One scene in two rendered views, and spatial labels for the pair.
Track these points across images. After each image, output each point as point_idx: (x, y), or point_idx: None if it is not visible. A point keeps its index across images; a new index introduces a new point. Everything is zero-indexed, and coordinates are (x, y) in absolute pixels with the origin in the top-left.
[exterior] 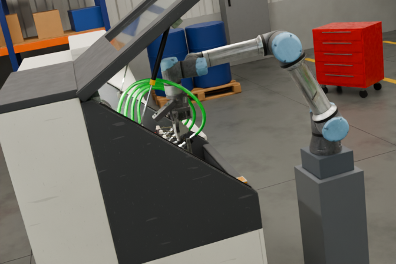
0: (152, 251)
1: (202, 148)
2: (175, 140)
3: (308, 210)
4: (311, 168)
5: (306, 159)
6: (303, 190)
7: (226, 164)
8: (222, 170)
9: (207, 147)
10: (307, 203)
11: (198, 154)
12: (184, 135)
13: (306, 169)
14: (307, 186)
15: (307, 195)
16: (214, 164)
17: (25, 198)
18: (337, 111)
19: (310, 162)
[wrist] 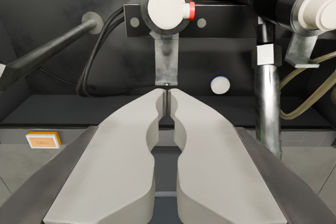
0: None
1: (333, 123)
2: (272, 74)
3: (163, 150)
4: (158, 204)
5: (170, 213)
6: (170, 168)
7: (159, 139)
8: (160, 123)
9: (305, 136)
10: (163, 156)
11: (329, 102)
12: (255, 131)
13: (172, 198)
14: (159, 177)
15: (161, 165)
16: (230, 116)
17: None
18: None
19: (157, 214)
